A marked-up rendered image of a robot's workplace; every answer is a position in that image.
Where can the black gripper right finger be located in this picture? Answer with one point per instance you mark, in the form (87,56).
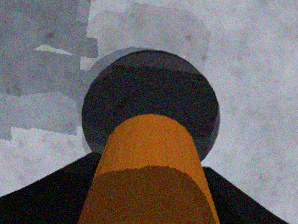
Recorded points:
(233,206)

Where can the orange knob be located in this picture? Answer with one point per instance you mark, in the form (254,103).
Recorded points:
(149,173)

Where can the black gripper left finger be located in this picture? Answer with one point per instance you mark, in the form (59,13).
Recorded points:
(55,199)

